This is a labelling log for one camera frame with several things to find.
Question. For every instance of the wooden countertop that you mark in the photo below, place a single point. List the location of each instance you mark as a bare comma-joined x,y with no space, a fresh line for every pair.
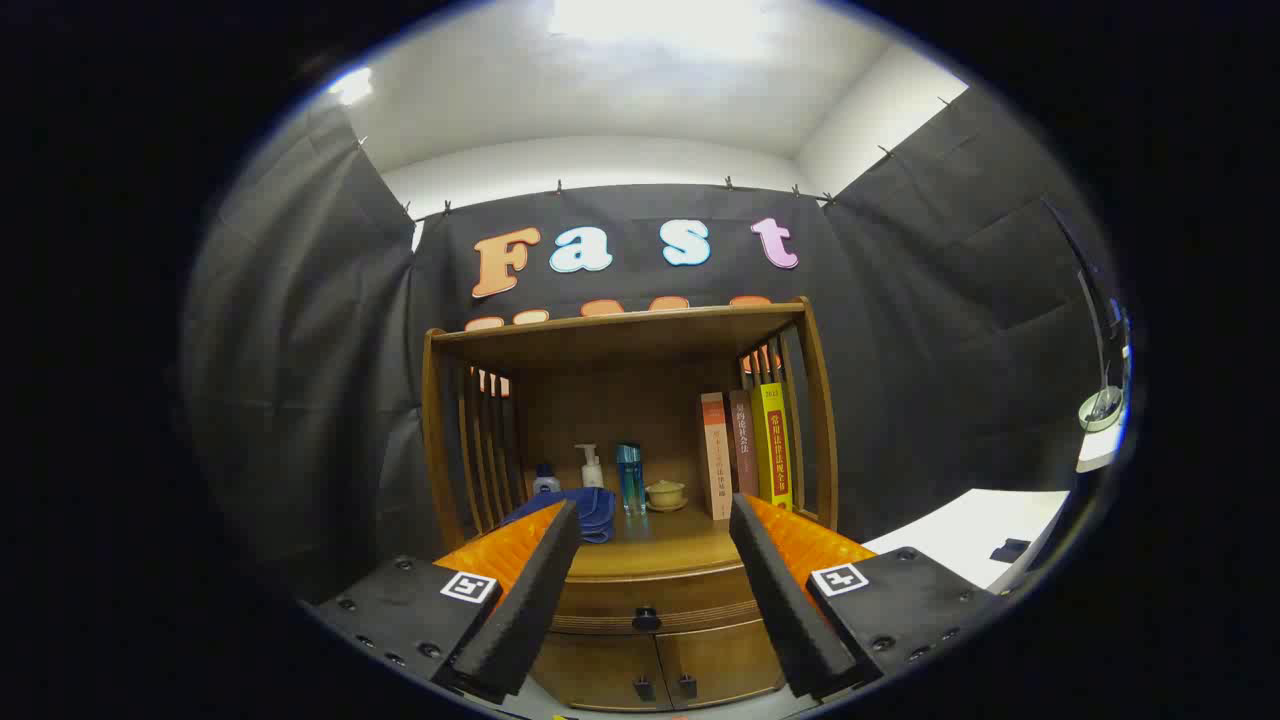
650,555

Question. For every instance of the yellow book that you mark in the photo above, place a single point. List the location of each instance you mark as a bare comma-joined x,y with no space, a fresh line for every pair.
772,450

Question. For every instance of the desk lamp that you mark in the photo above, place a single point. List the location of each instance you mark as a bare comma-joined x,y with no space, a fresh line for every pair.
1100,412

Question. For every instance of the wooden drawer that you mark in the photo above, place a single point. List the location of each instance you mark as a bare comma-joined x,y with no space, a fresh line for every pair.
690,598

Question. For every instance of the tall blue glass bottle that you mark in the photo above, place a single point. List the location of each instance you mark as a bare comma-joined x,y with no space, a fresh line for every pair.
631,485

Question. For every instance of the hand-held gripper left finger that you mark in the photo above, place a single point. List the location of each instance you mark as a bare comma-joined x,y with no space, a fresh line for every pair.
535,600

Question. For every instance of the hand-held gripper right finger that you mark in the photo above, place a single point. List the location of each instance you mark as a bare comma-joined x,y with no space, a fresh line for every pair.
785,600

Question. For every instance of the white pump bottle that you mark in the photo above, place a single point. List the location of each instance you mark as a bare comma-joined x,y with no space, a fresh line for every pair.
592,472

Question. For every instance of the white table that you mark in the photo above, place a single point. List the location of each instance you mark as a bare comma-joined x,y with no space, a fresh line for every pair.
950,525

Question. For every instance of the beige book orange band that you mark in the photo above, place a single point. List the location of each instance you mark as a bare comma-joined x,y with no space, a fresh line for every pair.
715,460

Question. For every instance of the small white blue-capped bottle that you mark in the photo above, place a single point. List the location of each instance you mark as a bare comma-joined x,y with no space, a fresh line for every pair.
546,484

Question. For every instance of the black round drawer knob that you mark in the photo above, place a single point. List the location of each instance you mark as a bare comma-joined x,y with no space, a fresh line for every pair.
647,620

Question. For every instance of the wooden cabinet door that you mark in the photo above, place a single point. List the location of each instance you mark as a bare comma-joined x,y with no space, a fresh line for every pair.
725,660
590,670

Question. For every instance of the yellow lidded teacup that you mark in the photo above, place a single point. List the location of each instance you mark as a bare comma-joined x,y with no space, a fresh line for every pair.
665,494

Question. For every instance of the brown book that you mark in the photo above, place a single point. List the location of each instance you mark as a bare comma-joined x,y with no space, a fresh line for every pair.
744,445

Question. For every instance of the black block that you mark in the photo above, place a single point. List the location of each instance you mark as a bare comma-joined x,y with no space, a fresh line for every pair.
1010,550

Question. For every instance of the blue folded towel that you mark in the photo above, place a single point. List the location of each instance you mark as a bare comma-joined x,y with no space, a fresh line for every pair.
598,515

